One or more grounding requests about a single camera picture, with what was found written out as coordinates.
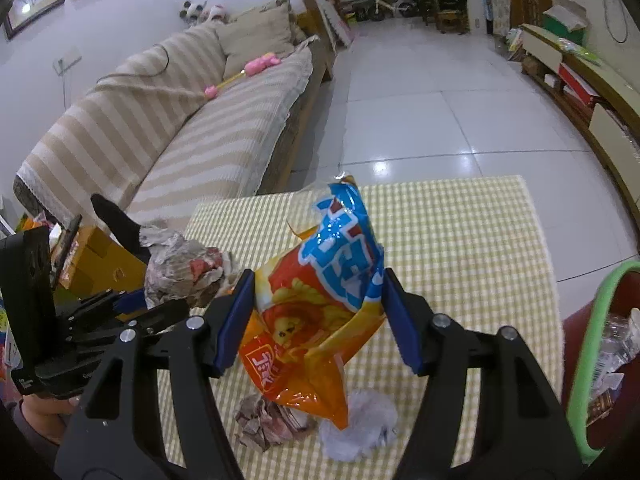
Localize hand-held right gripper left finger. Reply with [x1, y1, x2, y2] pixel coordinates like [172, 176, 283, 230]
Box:
[52, 270, 256, 480]

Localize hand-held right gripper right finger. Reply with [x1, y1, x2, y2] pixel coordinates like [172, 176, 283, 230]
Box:
[385, 269, 583, 480]

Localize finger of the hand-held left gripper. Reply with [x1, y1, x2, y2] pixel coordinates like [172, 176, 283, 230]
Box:
[55, 290, 191, 341]
[91, 194, 151, 266]

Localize grey newspaper ball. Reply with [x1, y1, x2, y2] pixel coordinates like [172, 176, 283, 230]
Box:
[139, 220, 236, 309]

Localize orange blue snack bag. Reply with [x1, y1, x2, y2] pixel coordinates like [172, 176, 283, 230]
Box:
[239, 174, 388, 431]

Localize red bin with green rim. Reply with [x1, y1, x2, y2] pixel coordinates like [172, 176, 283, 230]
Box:
[560, 260, 640, 468]

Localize clear plastic bottle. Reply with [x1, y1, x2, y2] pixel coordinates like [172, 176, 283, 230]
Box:
[597, 310, 640, 377]

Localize person's left hand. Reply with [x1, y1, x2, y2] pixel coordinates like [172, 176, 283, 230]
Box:
[17, 392, 83, 441]

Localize brown cardboard box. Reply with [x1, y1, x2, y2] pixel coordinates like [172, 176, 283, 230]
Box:
[55, 225, 147, 302]

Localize yellow checkered tablecloth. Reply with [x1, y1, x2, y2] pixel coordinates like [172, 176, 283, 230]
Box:
[157, 175, 566, 480]

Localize crumpled pinkish printed paper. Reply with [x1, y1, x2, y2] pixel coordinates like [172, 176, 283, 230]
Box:
[234, 394, 317, 453]

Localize striped beige sofa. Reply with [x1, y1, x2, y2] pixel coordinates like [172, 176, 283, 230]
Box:
[14, 7, 333, 241]

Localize white crumpled tissue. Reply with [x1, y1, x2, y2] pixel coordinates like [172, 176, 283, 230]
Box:
[319, 389, 399, 462]

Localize pink toy wand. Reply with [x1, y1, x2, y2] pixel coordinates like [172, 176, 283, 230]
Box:
[202, 52, 281, 101]

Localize brown packet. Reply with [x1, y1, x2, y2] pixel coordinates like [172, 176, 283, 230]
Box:
[587, 390, 624, 424]

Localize plush toys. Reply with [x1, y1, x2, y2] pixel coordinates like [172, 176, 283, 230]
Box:
[180, 0, 229, 27]

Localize beige sofa cushion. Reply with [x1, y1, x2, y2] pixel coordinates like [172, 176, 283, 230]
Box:
[215, 0, 307, 81]

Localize wooden television cabinet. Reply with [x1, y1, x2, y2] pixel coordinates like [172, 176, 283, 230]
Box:
[520, 22, 640, 241]

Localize red flat box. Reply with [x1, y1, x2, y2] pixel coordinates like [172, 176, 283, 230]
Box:
[557, 62, 602, 107]

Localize wooden chair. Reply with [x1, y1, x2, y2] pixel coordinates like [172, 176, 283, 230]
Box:
[434, 2, 471, 33]

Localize small white bicycle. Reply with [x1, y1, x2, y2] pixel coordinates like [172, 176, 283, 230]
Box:
[367, 0, 416, 22]

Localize green yellow package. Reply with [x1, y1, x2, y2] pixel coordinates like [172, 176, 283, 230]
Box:
[557, 37, 604, 67]

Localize green box with white paper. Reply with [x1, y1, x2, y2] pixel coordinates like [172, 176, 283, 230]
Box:
[542, 5, 589, 47]

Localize white wall socket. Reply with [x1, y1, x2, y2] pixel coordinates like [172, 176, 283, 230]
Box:
[52, 45, 82, 74]

